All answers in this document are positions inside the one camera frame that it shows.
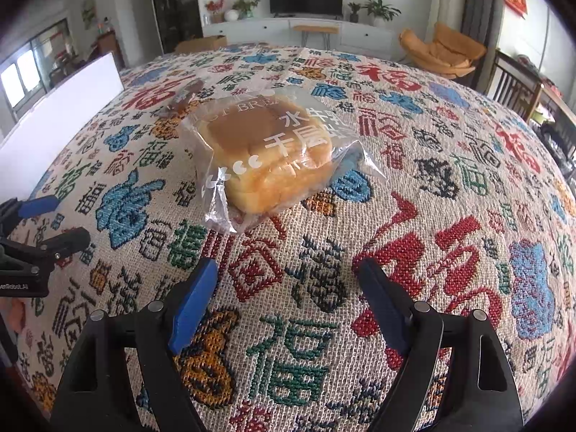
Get person's left hand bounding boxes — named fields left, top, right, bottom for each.
left=5, top=298, right=27, bottom=334

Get cardboard box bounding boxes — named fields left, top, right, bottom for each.
left=175, top=35, right=228, bottom=55

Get dining table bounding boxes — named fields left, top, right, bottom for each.
left=528, top=81, right=576, bottom=163

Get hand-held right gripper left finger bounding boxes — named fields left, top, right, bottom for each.
left=50, top=257, right=220, bottom=432

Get dark glass cabinet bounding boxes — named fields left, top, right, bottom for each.
left=148, top=0, right=203, bottom=54

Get small brown snack bag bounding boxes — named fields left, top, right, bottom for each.
left=164, top=76, right=208, bottom=118

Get sliding glass door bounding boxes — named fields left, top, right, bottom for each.
left=0, top=18, right=75, bottom=122

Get grey curtain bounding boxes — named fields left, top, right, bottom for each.
left=463, top=0, right=507, bottom=82

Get green potted plant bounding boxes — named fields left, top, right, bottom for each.
left=231, top=0, right=262, bottom=19

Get leafy plant in white pot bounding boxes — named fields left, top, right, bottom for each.
left=362, top=0, right=402, bottom=28

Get printed woven blanket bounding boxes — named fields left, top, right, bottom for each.
left=9, top=42, right=576, bottom=432

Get bread loaf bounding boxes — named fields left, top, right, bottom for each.
left=180, top=85, right=388, bottom=235

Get red flowers in vase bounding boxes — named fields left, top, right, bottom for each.
left=204, top=0, right=226, bottom=24

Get orange lounge chair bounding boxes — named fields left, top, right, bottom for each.
left=399, top=22, right=487, bottom=79

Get dark wooden chair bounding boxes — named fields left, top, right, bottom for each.
left=486, top=49, right=545, bottom=120

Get standing air conditioner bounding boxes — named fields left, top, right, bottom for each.
left=434, top=0, right=469, bottom=41

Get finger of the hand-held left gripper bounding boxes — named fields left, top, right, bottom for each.
left=0, top=227, right=91, bottom=275
left=0, top=195, right=61, bottom=237

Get white television cabinet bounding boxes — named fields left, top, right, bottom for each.
left=202, top=17, right=397, bottom=59

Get wooden stool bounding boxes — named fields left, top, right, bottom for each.
left=292, top=24, right=340, bottom=48

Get wooden sideboard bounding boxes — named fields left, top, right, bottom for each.
left=92, top=29, right=124, bottom=70

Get white storage box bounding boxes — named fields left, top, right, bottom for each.
left=0, top=51, right=124, bottom=203

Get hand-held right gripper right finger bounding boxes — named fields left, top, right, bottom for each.
left=357, top=257, right=525, bottom=432

